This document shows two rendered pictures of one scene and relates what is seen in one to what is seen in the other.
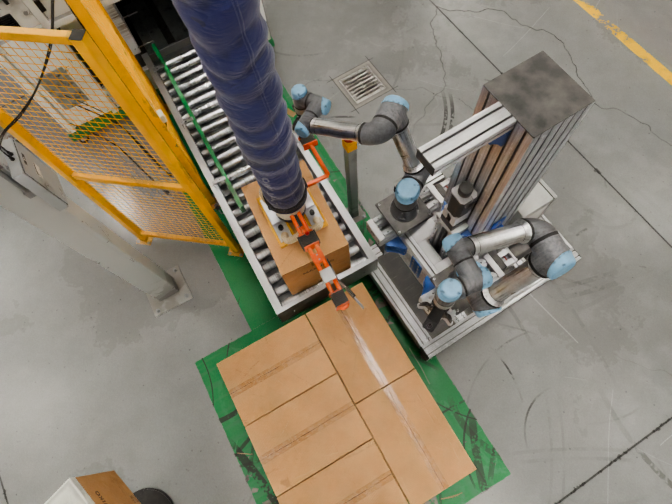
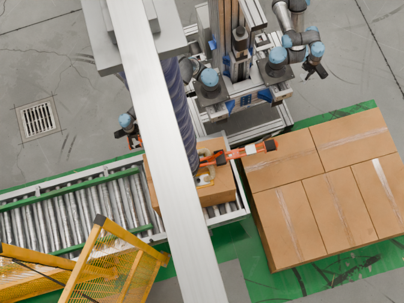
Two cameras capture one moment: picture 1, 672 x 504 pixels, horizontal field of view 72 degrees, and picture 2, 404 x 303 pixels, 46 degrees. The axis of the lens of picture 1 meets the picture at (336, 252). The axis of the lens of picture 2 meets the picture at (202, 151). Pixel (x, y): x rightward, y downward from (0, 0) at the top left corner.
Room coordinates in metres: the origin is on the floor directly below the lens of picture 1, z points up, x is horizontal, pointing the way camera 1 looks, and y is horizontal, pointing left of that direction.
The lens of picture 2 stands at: (0.78, 1.05, 4.21)
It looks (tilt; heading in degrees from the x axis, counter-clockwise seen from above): 72 degrees down; 285
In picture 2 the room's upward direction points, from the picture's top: 11 degrees counter-clockwise
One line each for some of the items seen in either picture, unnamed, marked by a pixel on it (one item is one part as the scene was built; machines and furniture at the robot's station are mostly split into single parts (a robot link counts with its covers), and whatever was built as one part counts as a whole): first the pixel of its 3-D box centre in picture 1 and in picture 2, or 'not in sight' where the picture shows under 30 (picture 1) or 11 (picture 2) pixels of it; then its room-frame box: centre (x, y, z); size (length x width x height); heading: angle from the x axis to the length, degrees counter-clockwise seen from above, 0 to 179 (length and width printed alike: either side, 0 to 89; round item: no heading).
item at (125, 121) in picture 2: (300, 97); (125, 121); (1.50, 0.04, 1.47); 0.09 x 0.08 x 0.11; 54
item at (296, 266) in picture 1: (298, 229); (190, 178); (1.14, 0.20, 0.75); 0.60 x 0.40 x 0.40; 16
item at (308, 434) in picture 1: (341, 414); (324, 190); (0.08, 0.14, 0.34); 1.20 x 1.00 x 0.40; 20
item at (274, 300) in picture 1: (207, 172); (102, 255); (1.80, 0.79, 0.50); 2.31 x 0.05 x 0.19; 20
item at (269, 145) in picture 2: (339, 299); (269, 146); (0.58, 0.02, 1.08); 0.08 x 0.07 x 0.05; 18
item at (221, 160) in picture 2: (308, 240); (219, 157); (0.92, 0.13, 1.08); 0.10 x 0.08 x 0.06; 108
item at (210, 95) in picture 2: (404, 204); (210, 86); (1.02, -0.40, 1.09); 0.15 x 0.15 x 0.10
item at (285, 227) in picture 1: (276, 218); (189, 183); (1.13, 0.29, 0.97); 0.34 x 0.10 x 0.05; 18
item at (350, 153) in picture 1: (351, 182); not in sight; (1.53, -0.19, 0.50); 0.07 x 0.07 x 1.00; 20
